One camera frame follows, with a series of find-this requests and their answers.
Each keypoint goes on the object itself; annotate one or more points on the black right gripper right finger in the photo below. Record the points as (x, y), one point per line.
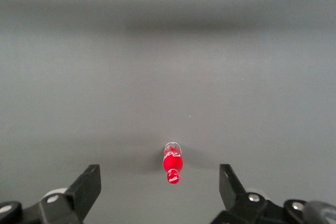
(232, 190)

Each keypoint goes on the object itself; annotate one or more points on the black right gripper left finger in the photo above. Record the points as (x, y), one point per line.
(84, 190)

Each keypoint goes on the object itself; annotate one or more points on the red cola bottle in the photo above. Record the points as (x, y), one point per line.
(172, 162)

